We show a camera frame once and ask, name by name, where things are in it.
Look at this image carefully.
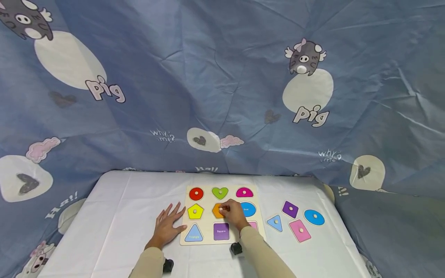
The person's right hand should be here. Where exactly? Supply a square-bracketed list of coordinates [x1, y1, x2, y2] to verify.
[219, 199, 251, 232]

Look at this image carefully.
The person's left hand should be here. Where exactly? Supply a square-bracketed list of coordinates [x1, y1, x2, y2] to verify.
[145, 202, 188, 250]

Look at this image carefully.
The person's left forearm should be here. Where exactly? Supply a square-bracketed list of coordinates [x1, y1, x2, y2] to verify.
[129, 246, 166, 278]

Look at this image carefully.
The person's right forearm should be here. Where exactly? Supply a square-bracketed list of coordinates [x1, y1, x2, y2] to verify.
[239, 226, 297, 278]

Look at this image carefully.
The yellow pentagon puzzle piece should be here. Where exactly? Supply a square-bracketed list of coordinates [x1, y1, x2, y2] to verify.
[187, 203, 205, 220]

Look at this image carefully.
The wooden shape puzzle board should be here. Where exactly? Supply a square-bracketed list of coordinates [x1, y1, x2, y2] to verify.
[179, 185, 267, 246]

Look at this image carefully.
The blue triangle puzzle piece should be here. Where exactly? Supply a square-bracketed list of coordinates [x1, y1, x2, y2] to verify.
[266, 215, 284, 233]

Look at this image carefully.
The purple square puzzle piece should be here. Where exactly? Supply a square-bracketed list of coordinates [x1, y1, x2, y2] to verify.
[282, 201, 299, 219]

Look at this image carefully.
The pink rectangle puzzle piece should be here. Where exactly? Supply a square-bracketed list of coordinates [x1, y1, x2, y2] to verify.
[289, 219, 312, 243]

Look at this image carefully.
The blue oval puzzle piece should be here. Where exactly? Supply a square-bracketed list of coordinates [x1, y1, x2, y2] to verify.
[303, 209, 326, 226]

